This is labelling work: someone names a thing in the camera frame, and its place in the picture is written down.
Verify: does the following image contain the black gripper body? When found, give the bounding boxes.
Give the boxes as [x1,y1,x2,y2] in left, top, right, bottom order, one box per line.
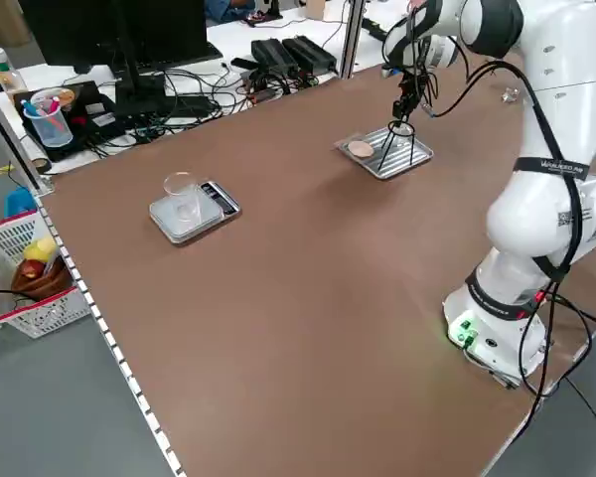
[399,69,428,108]

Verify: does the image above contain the glass alcohol lamp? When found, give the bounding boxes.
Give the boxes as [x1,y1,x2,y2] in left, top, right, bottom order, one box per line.
[391,122,414,148]

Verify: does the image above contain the large clear beaker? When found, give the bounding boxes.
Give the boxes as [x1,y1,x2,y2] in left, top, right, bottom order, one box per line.
[162,171,204,226]

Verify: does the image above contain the ribbed metal tray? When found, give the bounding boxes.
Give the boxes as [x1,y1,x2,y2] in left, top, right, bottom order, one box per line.
[338,126,436,181]

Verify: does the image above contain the black power strip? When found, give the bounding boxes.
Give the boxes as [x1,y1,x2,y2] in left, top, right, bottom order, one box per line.
[362,17,391,44]

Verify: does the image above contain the black power brick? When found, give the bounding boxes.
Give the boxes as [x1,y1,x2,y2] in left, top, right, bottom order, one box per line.
[250,38,299,76]
[281,35,339,74]

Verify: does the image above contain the person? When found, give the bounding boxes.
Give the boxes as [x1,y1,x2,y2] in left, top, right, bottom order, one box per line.
[203,0,257,24]

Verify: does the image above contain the silver digital scale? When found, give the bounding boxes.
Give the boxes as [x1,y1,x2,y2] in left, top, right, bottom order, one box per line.
[148,181,242,245]

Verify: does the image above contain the black computer monitor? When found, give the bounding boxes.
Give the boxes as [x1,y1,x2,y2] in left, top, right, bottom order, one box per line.
[18,0,224,118]

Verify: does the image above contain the black flat case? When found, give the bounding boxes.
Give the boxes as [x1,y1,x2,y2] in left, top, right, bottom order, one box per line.
[13,81,130,163]

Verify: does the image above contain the yellow fruit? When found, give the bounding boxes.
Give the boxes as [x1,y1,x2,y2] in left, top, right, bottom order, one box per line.
[23,237,59,263]

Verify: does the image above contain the blue plastic object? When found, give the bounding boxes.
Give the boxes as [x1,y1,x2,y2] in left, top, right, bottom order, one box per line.
[4,187,37,219]

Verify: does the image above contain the clear bottle white cap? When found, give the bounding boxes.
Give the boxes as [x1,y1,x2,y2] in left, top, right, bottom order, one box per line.
[0,47,29,95]

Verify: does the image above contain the brown bowl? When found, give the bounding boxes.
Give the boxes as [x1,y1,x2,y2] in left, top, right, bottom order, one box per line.
[10,257,75,302]

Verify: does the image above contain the cardboard tube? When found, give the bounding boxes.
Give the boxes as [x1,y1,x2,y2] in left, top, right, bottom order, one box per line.
[0,0,31,49]

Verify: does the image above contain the white basket red rim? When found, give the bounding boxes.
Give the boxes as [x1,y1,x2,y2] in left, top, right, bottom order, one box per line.
[0,209,91,339]

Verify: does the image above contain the aluminium frame post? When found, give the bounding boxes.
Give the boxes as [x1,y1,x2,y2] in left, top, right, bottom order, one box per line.
[340,0,367,80]

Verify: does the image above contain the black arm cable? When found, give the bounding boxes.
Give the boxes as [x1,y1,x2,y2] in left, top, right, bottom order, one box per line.
[409,9,585,289]

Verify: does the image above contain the tangled black cables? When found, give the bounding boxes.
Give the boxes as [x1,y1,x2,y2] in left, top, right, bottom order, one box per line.
[74,64,324,150]

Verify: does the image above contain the black base cable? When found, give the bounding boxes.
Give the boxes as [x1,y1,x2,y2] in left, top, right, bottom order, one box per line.
[516,287,596,398]

